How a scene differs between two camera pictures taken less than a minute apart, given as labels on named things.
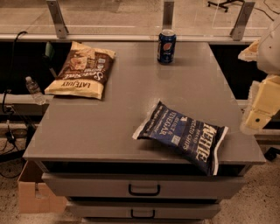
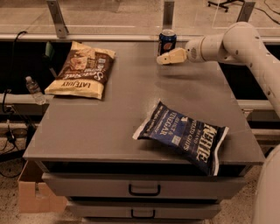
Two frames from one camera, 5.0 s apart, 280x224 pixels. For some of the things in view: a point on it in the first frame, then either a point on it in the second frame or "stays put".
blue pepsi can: x=166 y=46 stays put
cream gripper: x=270 y=51 -> x=192 y=51
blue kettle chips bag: x=197 y=140 stays put
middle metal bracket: x=168 y=15 stays put
